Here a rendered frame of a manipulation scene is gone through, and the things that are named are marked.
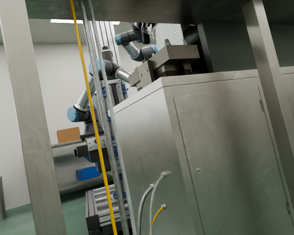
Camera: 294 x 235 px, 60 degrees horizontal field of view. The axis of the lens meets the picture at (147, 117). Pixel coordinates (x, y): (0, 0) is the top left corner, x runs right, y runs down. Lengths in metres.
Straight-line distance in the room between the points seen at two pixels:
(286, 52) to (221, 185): 0.85
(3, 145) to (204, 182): 4.03
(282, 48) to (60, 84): 4.06
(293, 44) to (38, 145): 1.42
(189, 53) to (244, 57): 0.32
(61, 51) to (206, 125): 4.39
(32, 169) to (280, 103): 0.89
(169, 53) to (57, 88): 4.02
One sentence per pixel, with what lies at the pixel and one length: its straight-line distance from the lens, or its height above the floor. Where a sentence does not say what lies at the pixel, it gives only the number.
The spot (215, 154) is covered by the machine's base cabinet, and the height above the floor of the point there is 0.56.
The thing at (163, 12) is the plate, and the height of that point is 1.14.
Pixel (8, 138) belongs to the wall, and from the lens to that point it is 4.73.
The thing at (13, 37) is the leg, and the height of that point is 0.97.
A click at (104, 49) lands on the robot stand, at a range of 2.37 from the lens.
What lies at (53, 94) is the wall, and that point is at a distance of 4.90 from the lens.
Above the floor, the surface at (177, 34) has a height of 1.16.
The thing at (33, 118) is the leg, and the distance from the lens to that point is 0.63.
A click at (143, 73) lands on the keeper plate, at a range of 1.18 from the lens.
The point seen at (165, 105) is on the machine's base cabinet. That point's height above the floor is 0.79.
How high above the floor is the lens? 0.68
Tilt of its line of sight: 5 degrees up
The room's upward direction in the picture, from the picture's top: 12 degrees counter-clockwise
